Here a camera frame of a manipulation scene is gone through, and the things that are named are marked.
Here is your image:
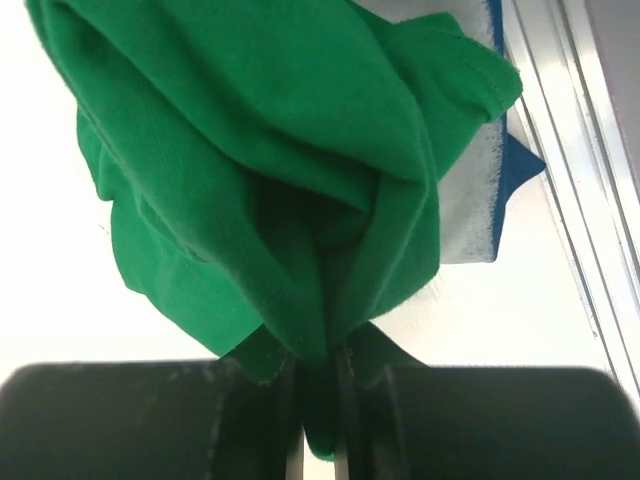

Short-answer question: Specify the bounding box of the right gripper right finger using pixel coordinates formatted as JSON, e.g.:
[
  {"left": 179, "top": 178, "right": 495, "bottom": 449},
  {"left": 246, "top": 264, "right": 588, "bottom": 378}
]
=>
[{"left": 335, "top": 324, "right": 639, "bottom": 479}]

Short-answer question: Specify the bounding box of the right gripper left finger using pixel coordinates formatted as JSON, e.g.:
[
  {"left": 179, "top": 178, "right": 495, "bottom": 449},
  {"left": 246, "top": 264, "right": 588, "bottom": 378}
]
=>
[{"left": 1, "top": 329, "right": 304, "bottom": 479}]

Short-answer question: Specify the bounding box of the green t shirt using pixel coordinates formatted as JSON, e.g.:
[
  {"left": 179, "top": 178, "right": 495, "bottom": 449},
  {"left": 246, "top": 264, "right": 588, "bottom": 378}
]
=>
[{"left": 26, "top": 1, "right": 522, "bottom": 460}]

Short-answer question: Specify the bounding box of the folded navy printed t shirt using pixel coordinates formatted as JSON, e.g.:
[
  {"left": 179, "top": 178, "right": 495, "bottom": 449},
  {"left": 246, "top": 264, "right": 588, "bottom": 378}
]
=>
[{"left": 358, "top": 1, "right": 546, "bottom": 264}]

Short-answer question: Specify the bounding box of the right frame post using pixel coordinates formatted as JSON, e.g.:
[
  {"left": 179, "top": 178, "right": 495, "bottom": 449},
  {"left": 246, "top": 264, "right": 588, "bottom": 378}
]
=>
[{"left": 502, "top": 1, "right": 639, "bottom": 394}]

